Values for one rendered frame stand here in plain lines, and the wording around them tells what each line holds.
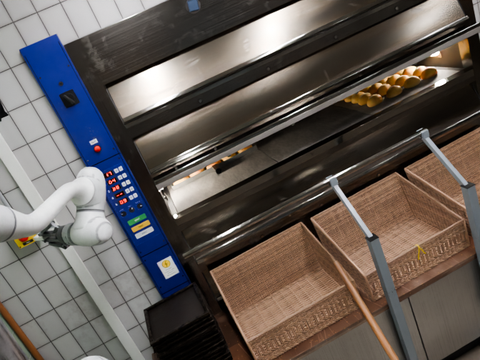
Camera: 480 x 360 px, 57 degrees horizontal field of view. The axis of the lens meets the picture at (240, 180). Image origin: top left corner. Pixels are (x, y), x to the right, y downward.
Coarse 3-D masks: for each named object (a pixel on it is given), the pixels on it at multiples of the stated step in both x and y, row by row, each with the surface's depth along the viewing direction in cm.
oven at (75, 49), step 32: (416, 0) 222; (352, 32) 218; (448, 32) 232; (256, 64) 208; (384, 64) 237; (416, 64) 286; (448, 64) 259; (96, 96) 193; (192, 96) 204; (320, 96) 232; (128, 128) 200; (256, 128) 227; (128, 160) 205; (192, 160) 222; (160, 192) 221; (352, 192) 242; (160, 224) 217; (192, 224) 222; (288, 224) 237; (192, 256) 227; (224, 256) 232
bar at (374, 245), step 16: (400, 144) 198; (432, 144) 199; (368, 160) 196; (448, 160) 195; (336, 176) 194; (304, 192) 192; (336, 192) 194; (464, 192) 190; (272, 208) 190; (352, 208) 189; (240, 224) 188; (208, 240) 187; (368, 240) 181; (384, 256) 184; (384, 272) 187; (384, 288) 191; (400, 304) 194; (400, 320) 196; (400, 336) 202
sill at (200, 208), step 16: (448, 80) 241; (464, 80) 243; (416, 96) 238; (384, 112) 236; (400, 112) 237; (352, 128) 234; (368, 128) 234; (320, 144) 231; (336, 144) 232; (288, 160) 229; (304, 160) 229; (256, 176) 226; (272, 176) 227; (224, 192) 224; (240, 192) 224; (192, 208) 223; (208, 208) 222; (176, 224) 220
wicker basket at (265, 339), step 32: (256, 256) 231; (288, 256) 235; (320, 256) 231; (224, 288) 229; (256, 288) 232; (288, 288) 234; (320, 288) 224; (256, 320) 221; (288, 320) 193; (320, 320) 198; (256, 352) 202
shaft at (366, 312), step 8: (336, 264) 201; (344, 272) 198; (344, 280) 196; (352, 288) 192; (360, 296) 190; (360, 304) 187; (368, 312) 184; (368, 320) 182; (376, 328) 179; (376, 336) 178; (384, 336) 177; (384, 344) 175; (392, 352) 172
